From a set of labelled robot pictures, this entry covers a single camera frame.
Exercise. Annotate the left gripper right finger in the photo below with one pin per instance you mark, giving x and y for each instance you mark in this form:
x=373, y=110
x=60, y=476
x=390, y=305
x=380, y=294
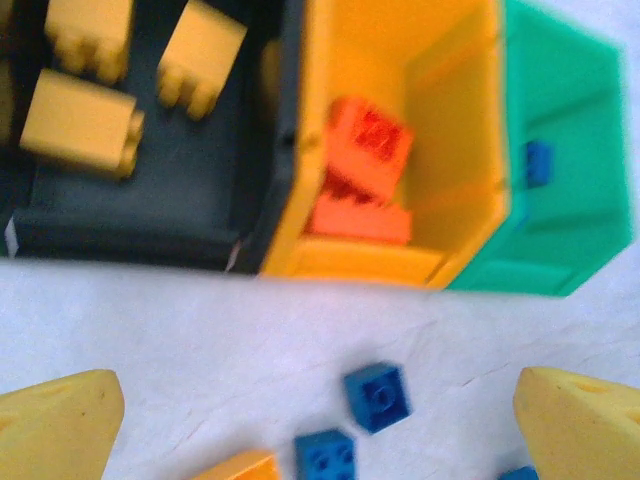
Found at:
x=585, y=435

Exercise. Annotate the green plastic bin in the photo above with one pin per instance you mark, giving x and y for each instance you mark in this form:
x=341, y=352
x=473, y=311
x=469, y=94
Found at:
x=575, y=100

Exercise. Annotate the long blue lego brick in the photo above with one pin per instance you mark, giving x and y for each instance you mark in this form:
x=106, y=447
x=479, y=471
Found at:
x=520, y=474

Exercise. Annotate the orange lego brick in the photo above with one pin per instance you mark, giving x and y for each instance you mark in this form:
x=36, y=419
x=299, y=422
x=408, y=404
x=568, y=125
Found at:
x=360, y=222
x=370, y=145

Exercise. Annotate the black plastic bin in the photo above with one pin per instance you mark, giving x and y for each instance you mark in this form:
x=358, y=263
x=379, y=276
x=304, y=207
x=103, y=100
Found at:
x=150, y=200

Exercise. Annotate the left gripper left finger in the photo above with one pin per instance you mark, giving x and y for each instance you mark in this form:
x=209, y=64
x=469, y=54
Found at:
x=55, y=430

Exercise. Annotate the long yellow lego brick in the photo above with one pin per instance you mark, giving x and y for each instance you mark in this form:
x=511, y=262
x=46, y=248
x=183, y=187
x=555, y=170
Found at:
x=240, y=467

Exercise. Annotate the yellow plastic bin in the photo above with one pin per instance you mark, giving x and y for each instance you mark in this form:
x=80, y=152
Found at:
x=450, y=125

